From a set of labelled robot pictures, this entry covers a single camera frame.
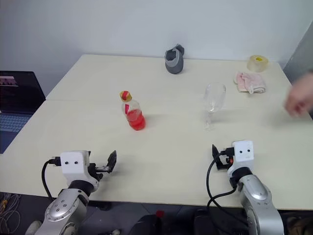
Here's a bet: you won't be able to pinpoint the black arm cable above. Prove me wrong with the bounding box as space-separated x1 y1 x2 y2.
41 158 62 199
206 148 248 235

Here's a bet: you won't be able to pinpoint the dark open laptop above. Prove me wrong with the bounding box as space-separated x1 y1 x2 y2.
0 70 46 154

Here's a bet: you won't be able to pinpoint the clear plastic bottle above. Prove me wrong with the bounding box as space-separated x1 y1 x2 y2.
203 82 227 131

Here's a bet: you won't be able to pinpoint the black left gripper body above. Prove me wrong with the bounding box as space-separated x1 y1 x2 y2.
87 163 111 181

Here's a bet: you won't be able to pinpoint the grey partition panel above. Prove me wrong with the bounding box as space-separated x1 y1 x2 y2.
283 23 313 86

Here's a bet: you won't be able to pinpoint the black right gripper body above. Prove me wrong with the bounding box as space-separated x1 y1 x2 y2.
216 146 235 172

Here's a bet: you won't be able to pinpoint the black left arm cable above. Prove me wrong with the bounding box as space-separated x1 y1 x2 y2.
41 158 62 199

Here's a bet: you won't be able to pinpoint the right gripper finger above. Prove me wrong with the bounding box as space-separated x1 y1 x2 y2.
212 144 221 163

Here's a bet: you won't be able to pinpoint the clear tape roll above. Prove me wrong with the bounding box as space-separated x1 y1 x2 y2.
246 54 269 73

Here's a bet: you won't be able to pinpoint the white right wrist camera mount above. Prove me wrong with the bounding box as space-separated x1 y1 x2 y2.
231 140 255 177

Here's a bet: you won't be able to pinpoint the red plastic bottle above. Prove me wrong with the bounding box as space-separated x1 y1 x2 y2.
119 90 147 131

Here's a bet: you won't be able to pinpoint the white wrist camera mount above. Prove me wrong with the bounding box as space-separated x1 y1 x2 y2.
60 150 100 189
231 140 255 177

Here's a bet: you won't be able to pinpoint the pink crumpled cloth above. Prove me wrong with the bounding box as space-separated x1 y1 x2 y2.
234 70 267 94

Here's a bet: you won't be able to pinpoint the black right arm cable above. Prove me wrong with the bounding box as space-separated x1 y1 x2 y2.
206 148 248 235

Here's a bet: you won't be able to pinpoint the white floor cables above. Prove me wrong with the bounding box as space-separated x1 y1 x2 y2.
0 192 22 235

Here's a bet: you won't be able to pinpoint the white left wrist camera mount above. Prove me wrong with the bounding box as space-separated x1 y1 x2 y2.
60 150 100 189

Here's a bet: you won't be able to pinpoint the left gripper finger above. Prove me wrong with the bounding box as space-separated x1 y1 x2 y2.
107 150 117 173

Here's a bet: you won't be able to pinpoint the person's bare hand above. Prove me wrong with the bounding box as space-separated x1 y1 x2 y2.
285 80 313 118

